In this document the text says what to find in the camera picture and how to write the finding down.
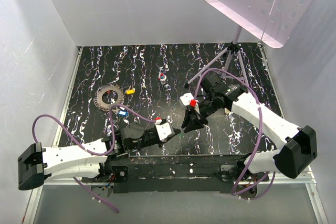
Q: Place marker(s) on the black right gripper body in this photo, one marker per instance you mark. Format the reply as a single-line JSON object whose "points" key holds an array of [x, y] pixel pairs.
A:
{"points": [[208, 106]]}

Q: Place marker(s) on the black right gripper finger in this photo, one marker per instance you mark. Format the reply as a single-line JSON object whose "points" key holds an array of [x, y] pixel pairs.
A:
{"points": [[188, 121], [199, 123]]}

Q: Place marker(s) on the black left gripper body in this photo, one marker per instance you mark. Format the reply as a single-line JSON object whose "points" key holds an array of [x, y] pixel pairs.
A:
{"points": [[148, 139]]}

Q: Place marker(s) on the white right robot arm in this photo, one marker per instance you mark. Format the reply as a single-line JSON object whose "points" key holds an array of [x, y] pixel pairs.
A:
{"points": [[295, 149]]}

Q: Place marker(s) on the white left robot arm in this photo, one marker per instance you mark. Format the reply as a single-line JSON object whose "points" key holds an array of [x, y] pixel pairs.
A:
{"points": [[38, 164]]}

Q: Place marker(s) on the black base board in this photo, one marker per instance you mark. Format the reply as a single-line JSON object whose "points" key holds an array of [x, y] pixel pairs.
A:
{"points": [[166, 173]]}

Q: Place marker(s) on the lilac music stand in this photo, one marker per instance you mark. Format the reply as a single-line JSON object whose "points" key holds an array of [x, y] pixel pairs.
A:
{"points": [[252, 16]]}

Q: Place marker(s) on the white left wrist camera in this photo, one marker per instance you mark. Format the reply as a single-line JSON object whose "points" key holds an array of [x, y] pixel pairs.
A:
{"points": [[164, 129]]}

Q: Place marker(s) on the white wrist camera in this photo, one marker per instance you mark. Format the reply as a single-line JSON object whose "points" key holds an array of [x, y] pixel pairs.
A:
{"points": [[188, 101], [164, 129]]}

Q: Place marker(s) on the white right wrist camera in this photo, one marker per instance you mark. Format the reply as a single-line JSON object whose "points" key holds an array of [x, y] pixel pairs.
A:
{"points": [[188, 101]]}

